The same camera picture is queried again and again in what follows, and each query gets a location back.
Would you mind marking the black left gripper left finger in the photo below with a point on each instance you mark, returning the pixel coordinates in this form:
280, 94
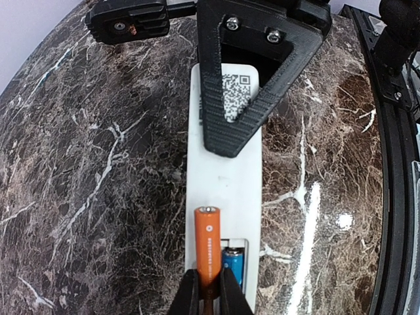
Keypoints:
186, 301

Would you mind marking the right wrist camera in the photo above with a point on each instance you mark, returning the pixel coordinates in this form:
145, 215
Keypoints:
115, 22

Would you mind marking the orange AA battery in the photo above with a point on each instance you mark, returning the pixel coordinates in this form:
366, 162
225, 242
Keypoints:
207, 221

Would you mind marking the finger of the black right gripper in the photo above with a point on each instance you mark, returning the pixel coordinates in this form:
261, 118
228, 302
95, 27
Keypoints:
231, 116

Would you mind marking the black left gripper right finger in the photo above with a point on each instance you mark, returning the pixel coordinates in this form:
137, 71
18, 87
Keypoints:
232, 300

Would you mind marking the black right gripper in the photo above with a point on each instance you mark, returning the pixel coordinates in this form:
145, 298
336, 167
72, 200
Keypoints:
312, 13

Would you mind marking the white remote control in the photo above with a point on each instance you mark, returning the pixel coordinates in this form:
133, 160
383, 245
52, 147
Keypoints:
234, 185

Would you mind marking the blue AA battery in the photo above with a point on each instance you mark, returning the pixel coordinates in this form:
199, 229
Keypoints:
234, 259

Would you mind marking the black front rail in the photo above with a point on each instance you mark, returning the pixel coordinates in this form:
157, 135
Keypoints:
394, 76

